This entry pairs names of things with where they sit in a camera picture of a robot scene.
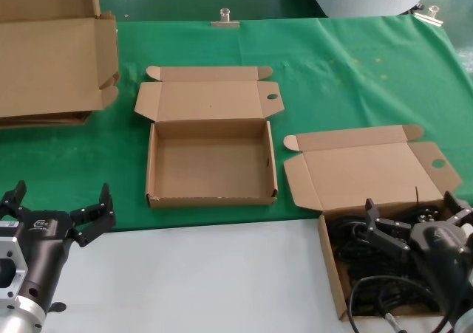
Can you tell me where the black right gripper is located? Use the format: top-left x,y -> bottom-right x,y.
364,190 -> 473,312

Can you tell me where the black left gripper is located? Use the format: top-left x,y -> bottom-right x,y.
0,180 -> 118,312

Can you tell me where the small open cardboard box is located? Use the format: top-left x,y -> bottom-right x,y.
133,65 -> 285,210

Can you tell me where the large open cardboard carton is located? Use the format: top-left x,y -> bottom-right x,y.
0,0 -> 120,119

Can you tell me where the green tablecloth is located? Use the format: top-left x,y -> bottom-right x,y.
0,15 -> 473,234

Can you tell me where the silver binder clip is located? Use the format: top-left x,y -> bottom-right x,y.
413,4 -> 444,27
211,7 -> 240,29

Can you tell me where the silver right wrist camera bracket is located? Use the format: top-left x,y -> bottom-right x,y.
460,220 -> 473,260

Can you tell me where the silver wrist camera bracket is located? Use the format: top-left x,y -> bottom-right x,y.
460,220 -> 473,260
0,236 -> 30,301

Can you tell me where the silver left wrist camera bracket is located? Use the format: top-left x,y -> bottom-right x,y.
0,236 -> 30,301

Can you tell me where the black power cord bundle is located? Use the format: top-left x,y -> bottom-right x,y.
346,273 -> 444,316
327,209 -> 444,253
334,244 -> 418,279

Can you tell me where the open cardboard box with cables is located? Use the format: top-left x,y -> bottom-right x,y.
283,124 -> 473,322

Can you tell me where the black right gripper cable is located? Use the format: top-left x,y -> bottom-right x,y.
348,275 -> 463,333

